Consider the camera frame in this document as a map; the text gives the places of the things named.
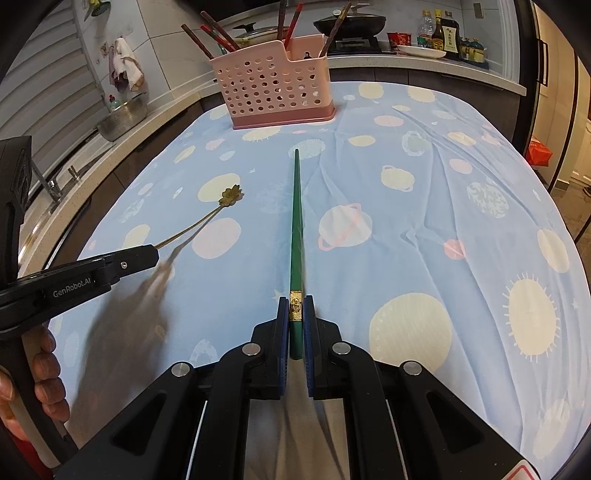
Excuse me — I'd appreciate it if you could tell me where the red bag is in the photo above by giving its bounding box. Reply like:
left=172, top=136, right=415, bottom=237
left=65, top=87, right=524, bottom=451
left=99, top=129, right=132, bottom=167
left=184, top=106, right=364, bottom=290
left=526, top=137, right=553, bottom=168

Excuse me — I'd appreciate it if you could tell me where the teal condiment jar set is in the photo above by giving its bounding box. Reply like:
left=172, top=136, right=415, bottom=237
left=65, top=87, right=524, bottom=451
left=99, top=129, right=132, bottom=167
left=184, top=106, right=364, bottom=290
left=459, top=36, right=489, bottom=64

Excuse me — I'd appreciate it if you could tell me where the brown sauce bottle yellow cap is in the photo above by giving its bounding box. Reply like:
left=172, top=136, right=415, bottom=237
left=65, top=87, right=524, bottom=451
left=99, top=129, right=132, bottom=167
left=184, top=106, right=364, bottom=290
left=431, top=9, right=447, bottom=51

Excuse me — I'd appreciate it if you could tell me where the glass lid with black handle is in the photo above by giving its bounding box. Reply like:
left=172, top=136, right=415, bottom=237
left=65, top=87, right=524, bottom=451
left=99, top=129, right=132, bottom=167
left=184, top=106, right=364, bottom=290
left=232, top=21, right=287, bottom=40

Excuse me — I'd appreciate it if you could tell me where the red chopstick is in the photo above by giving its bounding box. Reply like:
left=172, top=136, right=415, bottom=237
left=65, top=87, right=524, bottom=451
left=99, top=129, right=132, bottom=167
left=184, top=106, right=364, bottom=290
left=201, top=25, right=236, bottom=53
left=283, top=2, right=304, bottom=49

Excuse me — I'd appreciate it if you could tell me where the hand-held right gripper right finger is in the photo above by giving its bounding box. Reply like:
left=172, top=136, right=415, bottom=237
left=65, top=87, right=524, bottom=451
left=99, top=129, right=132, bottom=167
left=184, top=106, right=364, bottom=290
left=302, top=295, right=532, bottom=480

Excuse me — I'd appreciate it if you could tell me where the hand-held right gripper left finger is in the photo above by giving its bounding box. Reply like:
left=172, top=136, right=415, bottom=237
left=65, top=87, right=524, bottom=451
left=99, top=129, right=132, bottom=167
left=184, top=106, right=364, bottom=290
left=55, top=296, right=291, bottom=480

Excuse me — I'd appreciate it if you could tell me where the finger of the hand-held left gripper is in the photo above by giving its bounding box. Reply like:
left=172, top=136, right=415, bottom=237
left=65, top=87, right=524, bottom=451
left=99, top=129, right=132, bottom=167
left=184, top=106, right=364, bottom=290
left=0, top=243, right=160, bottom=334

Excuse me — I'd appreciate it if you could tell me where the white oval plate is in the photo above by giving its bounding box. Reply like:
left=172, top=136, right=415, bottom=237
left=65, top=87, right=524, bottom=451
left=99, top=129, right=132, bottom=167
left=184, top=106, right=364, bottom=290
left=396, top=45, right=448, bottom=60

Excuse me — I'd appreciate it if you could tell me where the black door with handle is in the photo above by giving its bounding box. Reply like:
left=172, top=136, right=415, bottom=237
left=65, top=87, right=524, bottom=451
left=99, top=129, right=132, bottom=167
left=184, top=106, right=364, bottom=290
left=508, top=0, right=591, bottom=195

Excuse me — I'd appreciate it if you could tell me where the frying pan with beige handle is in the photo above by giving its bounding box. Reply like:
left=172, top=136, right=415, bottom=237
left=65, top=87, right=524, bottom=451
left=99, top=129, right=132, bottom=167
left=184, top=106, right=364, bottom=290
left=235, top=27, right=290, bottom=45

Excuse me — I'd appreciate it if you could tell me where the black gas stove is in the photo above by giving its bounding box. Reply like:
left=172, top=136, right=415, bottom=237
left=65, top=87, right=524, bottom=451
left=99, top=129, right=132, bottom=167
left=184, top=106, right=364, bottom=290
left=329, top=34, right=399, bottom=57

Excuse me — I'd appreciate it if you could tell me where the green chopstick with gold band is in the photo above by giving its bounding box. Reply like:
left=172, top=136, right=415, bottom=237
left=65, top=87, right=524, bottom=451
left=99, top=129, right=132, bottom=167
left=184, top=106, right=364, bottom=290
left=288, top=148, right=306, bottom=361

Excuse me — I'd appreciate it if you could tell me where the dark soy sauce bottle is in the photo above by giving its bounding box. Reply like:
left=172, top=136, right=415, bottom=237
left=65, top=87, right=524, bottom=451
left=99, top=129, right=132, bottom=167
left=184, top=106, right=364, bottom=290
left=440, top=10, right=461, bottom=61

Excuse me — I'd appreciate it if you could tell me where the steel colander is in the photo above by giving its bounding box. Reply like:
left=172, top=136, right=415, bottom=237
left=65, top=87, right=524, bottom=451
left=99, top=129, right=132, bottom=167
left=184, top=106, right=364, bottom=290
left=95, top=93, right=149, bottom=143

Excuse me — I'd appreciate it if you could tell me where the white window blind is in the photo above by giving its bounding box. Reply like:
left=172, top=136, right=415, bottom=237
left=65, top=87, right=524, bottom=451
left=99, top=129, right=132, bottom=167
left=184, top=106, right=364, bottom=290
left=0, top=7, right=110, bottom=151

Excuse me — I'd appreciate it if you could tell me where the gold flower shaped spoon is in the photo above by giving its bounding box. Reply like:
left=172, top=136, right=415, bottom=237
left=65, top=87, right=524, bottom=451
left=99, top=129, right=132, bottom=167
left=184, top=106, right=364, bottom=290
left=154, top=184, right=245, bottom=250

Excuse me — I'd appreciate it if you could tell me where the steel faucet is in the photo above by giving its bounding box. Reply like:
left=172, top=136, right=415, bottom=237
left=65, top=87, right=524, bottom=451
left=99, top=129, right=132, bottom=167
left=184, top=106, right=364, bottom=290
left=30, top=159, right=78, bottom=214

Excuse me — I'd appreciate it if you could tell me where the blue planet print tablecloth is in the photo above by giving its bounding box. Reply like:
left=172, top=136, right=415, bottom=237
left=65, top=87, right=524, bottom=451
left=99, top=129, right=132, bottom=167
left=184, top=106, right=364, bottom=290
left=48, top=80, right=585, bottom=480

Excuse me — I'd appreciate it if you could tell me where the person's left hand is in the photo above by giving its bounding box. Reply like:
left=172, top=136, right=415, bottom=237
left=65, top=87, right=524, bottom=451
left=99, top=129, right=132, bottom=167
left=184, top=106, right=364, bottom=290
left=0, top=324, right=71, bottom=441

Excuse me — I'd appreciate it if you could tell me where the clear oil bottle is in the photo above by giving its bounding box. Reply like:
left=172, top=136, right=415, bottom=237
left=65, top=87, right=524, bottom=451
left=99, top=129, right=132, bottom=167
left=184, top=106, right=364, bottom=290
left=419, top=10, right=435, bottom=48

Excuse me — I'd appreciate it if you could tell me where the pink plastic utensil holder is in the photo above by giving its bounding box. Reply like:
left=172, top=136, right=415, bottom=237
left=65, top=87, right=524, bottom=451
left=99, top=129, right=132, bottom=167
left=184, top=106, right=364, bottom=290
left=209, top=34, right=337, bottom=131

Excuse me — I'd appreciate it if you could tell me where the pink hanging towel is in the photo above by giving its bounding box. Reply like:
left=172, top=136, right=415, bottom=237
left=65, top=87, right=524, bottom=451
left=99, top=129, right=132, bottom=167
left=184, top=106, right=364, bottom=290
left=108, top=38, right=145, bottom=93

